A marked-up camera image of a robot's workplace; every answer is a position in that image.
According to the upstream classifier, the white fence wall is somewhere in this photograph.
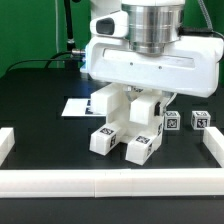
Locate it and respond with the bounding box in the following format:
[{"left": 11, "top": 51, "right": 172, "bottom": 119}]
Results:
[
  {"left": 0, "top": 168, "right": 224, "bottom": 198},
  {"left": 0, "top": 127, "right": 15, "bottom": 166},
  {"left": 203, "top": 127, "right": 224, "bottom": 168}
]

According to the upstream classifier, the white front fence wall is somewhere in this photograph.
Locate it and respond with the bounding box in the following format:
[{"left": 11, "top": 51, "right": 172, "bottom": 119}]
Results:
[{"left": 0, "top": 168, "right": 224, "bottom": 198}]

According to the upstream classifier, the white tagged cube right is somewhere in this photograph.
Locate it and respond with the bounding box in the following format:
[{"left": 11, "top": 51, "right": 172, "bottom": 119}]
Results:
[{"left": 191, "top": 111, "right": 211, "bottom": 130}]

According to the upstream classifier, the white right fence wall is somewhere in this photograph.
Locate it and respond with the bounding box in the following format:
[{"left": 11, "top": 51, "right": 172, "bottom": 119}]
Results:
[{"left": 203, "top": 127, "right": 224, "bottom": 168}]

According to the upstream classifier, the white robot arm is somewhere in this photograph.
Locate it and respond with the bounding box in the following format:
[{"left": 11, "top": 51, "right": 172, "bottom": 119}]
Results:
[{"left": 84, "top": 0, "right": 224, "bottom": 97}]

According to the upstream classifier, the white marker base plate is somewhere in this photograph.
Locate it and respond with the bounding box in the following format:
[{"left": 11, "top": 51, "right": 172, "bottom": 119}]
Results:
[{"left": 61, "top": 98, "right": 101, "bottom": 118}]

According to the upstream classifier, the white chair back frame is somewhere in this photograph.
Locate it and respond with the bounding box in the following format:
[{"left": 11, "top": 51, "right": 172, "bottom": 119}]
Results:
[{"left": 91, "top": 83, "right": 164, "bottom": 125}]

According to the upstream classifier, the white tagged cube left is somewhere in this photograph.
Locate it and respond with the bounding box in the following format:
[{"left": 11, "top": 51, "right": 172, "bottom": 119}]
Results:
[{"left": 164, "top": 111, "right": 181, "bottom": 130}]

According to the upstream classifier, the white chair seat part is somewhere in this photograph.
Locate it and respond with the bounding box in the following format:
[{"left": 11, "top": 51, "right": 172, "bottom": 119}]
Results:
[{"left": 106, "top": 95, "right": 164, "bottom": 143}]

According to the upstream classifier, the white left fence wall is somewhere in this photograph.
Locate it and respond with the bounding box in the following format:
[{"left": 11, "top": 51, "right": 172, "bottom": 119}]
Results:
[{"left": 0, "top": 127, "right": 15, "bottom": 166}]

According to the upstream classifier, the black vertical hose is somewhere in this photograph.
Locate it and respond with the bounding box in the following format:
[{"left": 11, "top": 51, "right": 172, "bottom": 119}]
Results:
[{"left": 63, "top": 0, "right": 76, "bottom": 52}]

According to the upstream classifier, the white tagged cube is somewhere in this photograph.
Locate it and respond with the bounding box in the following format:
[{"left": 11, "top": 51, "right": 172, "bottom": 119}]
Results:
[
  {"left": 191, "top": 111, "right": 211, "bottom": 130},
  {"left": 164, "top": 111, "right": 181, "bottom": 130}
]

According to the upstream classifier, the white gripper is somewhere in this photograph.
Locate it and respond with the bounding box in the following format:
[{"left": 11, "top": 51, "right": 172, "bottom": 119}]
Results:
[{"left": 86, "top": 9, "right": 224, "bottom": 116}]

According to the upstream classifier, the black cable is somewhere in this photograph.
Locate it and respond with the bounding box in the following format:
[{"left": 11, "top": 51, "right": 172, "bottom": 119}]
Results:
[{"left": 4, "top": 49, "right": 86, "bottom": 76}]

